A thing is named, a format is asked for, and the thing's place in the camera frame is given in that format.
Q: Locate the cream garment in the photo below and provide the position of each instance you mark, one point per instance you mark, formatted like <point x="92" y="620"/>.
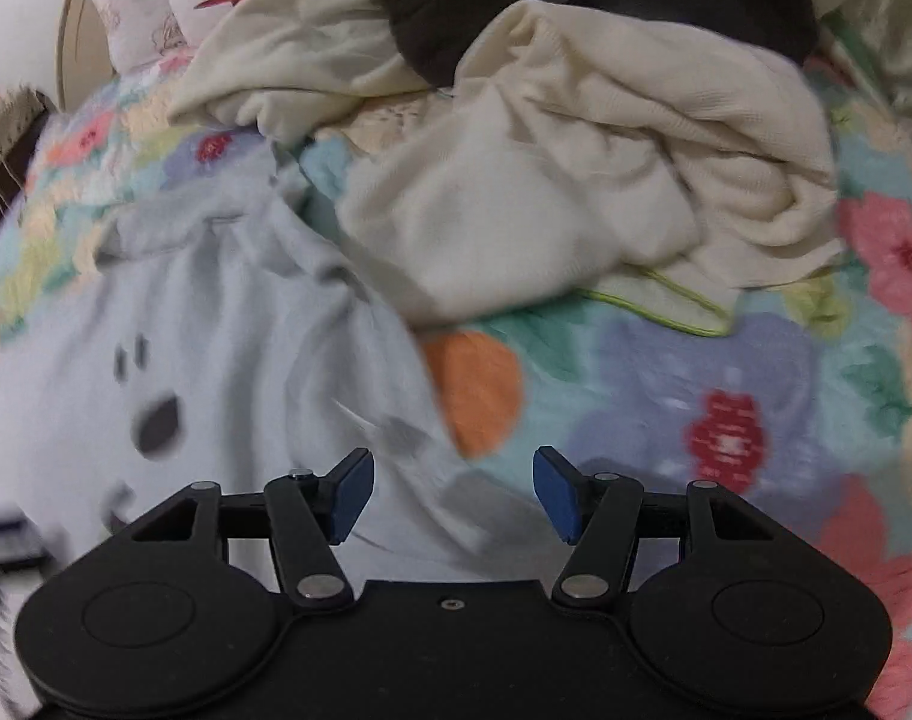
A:
<point x="306" y="37"/>

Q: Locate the white cloth with green trim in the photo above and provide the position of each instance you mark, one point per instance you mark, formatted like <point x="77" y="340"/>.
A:
<point x="666" y="304"/>

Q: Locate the dark brown garment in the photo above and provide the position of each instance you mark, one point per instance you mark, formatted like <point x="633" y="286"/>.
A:
<point x="441" y="22"/>

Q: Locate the white pillow with pink print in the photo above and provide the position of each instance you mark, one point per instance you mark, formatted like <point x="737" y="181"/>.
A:
<point x="126" y="7"/>

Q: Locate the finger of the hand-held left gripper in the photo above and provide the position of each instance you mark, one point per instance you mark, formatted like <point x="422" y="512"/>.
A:
<point x="2" y="525"/>

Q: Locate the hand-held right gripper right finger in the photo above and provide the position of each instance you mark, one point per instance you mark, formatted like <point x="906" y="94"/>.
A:
<point x="553" y="499"/>

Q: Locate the shiny cream fabric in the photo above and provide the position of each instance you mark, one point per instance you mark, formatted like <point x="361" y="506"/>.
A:
<point x="876" y="15"/>

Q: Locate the cream knit sweater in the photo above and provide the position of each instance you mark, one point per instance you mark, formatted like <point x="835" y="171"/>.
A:
<point x="561" y="165"/>

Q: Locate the floral quilt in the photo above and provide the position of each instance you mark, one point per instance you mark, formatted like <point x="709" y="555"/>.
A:
<point x="651" y="375"/>

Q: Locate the white shirt with face print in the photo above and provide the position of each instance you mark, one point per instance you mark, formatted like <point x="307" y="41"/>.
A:
<point x="238" y="360"/>

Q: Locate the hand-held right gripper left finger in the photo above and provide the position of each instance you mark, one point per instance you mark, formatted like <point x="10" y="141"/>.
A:
<point x="351" y="495"/>

